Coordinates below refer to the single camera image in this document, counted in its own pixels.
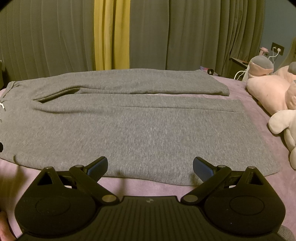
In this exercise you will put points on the pink plush toy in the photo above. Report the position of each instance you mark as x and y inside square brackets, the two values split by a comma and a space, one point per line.
[274, 90]

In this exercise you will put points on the grey-green curtain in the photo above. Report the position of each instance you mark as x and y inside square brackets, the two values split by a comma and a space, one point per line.
[48, 38]

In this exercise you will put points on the grey sweatpants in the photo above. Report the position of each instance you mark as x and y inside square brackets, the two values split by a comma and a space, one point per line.
[150, 124]

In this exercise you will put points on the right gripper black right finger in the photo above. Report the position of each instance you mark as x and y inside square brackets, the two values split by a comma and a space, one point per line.
[220, 178]

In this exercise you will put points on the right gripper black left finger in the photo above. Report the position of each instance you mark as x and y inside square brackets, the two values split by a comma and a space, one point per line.
[81, 178]

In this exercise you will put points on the yellow curtain panel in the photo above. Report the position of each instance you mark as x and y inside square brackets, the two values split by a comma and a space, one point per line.
[112, 34]

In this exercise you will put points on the black wall socket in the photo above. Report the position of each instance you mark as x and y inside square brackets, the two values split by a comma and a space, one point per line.
[277, 49]

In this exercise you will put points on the dark bedside table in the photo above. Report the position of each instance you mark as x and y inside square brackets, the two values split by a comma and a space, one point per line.
[237, 69]

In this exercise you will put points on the white plush toy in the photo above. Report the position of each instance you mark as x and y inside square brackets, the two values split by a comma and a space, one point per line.
[284, 121]

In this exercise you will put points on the pink bed blanket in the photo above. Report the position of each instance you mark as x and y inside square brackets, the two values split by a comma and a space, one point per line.
[15, 180]

